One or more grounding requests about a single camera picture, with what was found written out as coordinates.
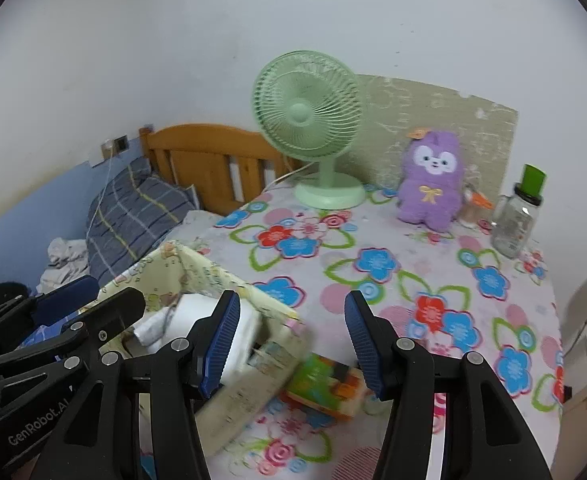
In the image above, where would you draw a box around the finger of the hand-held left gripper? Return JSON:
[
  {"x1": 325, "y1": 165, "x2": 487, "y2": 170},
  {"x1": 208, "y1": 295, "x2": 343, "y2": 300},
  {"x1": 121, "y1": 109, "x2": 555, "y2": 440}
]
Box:
[
  {"x1": 0, "y1": 287, "x2": 146, "y2": 386},
  {"x1": 0, "y1": 275, "x2": 100, "y2": 346}
]

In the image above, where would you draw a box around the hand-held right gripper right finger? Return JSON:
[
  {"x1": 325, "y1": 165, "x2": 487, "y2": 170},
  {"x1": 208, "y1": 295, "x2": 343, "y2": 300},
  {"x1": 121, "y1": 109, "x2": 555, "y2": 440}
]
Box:
[{"x1": 343, "y1": 290, "x2": 554, "y2": 480}]

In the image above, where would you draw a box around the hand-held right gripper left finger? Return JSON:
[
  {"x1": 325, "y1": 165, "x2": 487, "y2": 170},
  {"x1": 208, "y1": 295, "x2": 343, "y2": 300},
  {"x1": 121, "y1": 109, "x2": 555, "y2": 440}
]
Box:
[{"x1": 56, "y1": 290, "x2": 241, "y2": 480}]

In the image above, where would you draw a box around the white packet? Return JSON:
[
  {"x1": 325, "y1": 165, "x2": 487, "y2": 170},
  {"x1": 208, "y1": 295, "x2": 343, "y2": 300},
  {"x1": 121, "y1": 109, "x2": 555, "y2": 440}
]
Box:
[{"x1": 173, "y1": 294, "x2": 261, "y2": 386}]

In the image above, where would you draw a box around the green and orange tissue packet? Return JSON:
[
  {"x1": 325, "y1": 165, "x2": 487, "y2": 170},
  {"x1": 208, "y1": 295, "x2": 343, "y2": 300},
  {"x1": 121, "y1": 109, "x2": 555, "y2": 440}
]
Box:
[{"x1": 283, "y1": 354, "x2": 369, "y2": 418}]

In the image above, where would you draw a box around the yellow printed fabric storage box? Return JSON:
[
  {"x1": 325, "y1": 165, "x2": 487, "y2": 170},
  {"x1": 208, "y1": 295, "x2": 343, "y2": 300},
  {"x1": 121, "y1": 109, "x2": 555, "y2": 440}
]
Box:
[{"x1": 98, "y1": 240, "x2": 309, "y2": 456}]

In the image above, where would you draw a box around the white crumpled cloth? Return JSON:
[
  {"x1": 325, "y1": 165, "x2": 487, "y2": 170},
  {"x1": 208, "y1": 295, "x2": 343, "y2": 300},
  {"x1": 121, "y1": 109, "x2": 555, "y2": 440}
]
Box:
[{"x1": 38, "y1": 237, "x2": 91, "y2": 291}]

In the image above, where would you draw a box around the floral tablecloth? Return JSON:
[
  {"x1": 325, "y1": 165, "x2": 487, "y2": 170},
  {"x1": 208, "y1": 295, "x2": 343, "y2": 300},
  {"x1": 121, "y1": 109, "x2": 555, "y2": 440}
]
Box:
[{"x1": 138, "y1": 182, "x2": 567, "y2": 480}]

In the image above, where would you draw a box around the grey plaid pillow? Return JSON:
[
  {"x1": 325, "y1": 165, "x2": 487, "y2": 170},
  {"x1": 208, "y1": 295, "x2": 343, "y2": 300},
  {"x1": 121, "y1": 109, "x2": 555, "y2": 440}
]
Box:
[{"x1": 86, "y1": 156, "x2": 199, "y2": 286}]

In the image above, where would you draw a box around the white blanket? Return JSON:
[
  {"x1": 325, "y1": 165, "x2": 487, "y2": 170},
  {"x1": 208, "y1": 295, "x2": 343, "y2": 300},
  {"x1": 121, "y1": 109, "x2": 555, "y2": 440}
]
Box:
[{"x1": 183, "y1": 210, "x2": 226, "y2": 232}]

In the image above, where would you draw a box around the purple plush toy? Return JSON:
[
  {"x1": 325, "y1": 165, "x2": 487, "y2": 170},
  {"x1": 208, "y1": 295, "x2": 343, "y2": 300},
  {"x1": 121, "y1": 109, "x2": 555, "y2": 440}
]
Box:
[{"x1": 397, "y1": 130, "x2": 467, "y2": 233}]

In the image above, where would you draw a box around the toothpick jar with orange lid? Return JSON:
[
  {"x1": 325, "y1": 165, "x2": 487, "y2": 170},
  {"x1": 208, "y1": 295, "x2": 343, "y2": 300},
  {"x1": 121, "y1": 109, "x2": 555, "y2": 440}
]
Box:
[{"x1": 461, "y1": 182, "x2": 491, "y2": 228}]

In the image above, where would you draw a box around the wooden bed headboard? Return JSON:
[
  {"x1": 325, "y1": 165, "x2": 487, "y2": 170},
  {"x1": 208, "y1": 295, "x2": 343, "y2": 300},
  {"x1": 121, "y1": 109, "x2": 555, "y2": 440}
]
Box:
[{"x1": 139, "y1": 123, "x2": 299, "y2": 216}]

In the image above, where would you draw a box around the glass jar with green lid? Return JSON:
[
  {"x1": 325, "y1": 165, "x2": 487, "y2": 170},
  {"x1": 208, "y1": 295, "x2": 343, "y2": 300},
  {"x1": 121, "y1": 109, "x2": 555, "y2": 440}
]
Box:
[{"x1": 491, "y1": 163, "x2": 548, "y2": 259}]

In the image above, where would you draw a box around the green printed board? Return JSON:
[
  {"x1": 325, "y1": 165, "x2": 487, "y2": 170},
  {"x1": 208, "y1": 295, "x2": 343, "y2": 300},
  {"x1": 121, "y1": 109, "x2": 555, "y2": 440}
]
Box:
[{"x1": 356, "y1": 75, "x2": 518, "y2": 201}]

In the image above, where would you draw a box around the green desk fan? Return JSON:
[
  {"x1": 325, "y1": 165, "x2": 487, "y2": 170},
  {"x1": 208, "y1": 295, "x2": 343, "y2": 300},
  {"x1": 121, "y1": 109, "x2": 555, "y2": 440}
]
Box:
[{"x1": 252, "y1": 50, "x2": 367, "y2": 209}]

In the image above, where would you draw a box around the white charging cable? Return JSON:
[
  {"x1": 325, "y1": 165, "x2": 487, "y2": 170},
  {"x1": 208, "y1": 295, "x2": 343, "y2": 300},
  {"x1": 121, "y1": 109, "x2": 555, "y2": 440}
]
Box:
[{"x1": 86, "y1": 152, "x2": 113, "y2": 237}]

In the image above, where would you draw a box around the white desk fan cable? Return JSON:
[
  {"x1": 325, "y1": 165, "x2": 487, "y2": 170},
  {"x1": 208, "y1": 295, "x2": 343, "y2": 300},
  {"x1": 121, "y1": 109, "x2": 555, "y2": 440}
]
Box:
[{"x1": 263, "y1": 162, "x2": 315, "y2": 194}]

